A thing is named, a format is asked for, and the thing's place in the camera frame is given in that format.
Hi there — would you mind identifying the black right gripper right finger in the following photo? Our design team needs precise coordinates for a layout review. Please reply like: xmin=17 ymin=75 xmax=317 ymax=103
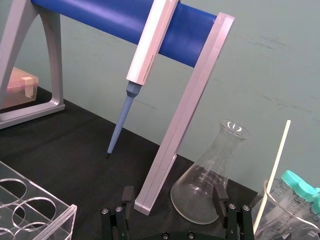
xmin=213 ymin=183 xmax=255 ymax=240

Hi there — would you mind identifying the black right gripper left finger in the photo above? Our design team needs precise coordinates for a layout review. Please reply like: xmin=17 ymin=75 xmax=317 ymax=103
xmin=100 ymin=185 xmax=136 ymax=240

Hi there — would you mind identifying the white stirring rod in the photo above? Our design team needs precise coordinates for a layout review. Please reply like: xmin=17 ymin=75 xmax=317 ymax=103
xmin=252 ymin=119 xmax=292 ymax=236

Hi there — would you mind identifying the clear glass conical flask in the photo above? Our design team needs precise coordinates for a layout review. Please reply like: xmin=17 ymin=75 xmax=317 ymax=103
xmin=170 ymin=119 xmax=251 ymax=225

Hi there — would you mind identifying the clear glass beaker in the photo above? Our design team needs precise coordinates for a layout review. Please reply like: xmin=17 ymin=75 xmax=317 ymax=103
xmin=252 ymin=177 xmax=320 ymax=240

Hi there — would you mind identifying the tube with teal cap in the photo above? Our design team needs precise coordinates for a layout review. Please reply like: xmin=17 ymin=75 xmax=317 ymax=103
xmin=272 ymin=169 xmax=304 ymax=208
xmin=287 ymin=180 xmax=317 ymax=223
xmin=310 ymin=187 xmax=320 ymax=223

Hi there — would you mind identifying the black table cloth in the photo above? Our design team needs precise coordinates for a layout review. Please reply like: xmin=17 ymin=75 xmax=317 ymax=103
xmin=0 ymin=86 xmax=260 ymax=240

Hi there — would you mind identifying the clear acrylic tube rack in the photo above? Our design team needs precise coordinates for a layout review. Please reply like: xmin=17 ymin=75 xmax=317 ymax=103
xmin=0 ymin=161 xmax=78 ymax=240

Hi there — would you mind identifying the grey and blue pipette stand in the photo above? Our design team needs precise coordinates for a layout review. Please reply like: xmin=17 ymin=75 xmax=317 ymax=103
xmin=0 ymin=0 xmax=236 ymax=216

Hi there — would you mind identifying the pink box with tape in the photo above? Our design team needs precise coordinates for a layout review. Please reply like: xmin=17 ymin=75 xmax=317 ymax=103
xmin=1 ymin=66 xmax=39 ymax=110

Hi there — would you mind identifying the white pipette with blue tip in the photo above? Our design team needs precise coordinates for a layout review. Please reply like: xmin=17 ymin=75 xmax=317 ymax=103
xmin=106 ymin=0 xmax=180 ymax=160

